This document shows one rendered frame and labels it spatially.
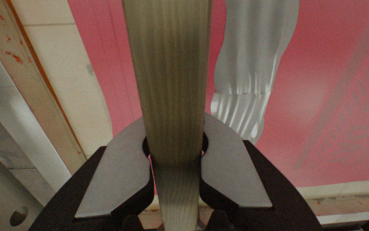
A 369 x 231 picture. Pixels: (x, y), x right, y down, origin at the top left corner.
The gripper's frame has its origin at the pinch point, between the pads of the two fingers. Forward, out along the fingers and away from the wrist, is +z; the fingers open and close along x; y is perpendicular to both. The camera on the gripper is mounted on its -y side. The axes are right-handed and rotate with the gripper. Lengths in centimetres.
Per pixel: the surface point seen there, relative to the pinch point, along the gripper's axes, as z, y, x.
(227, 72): 5.1, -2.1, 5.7
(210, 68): 5.3, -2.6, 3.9
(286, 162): 5.2, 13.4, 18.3
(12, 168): 101, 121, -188
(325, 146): 5.2, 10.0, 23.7
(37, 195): 100, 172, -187
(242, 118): 4.9, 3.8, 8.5
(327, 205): 3.6, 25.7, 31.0
